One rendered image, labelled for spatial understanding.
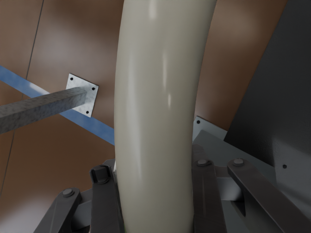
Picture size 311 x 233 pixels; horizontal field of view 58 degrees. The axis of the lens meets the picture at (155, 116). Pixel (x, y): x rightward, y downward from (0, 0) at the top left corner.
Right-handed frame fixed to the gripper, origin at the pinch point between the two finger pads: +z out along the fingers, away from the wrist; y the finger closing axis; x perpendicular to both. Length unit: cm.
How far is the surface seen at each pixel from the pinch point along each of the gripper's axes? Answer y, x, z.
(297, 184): 61, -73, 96
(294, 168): 60, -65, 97
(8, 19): -77, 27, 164
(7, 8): -75, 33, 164
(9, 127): -59, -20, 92
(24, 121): -56, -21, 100
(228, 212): 18, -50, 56
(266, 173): 44, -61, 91
